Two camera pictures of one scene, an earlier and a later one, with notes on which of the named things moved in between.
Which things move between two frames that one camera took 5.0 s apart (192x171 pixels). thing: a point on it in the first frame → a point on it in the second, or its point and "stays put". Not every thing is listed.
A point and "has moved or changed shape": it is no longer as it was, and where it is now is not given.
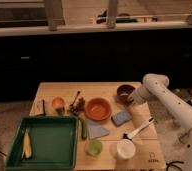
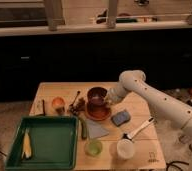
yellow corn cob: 27,147 stays put
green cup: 93,148 stays put
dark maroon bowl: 122,92 has moved or changed shape
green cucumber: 84,129 stays put
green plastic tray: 44,142 stays put
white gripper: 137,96 → 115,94
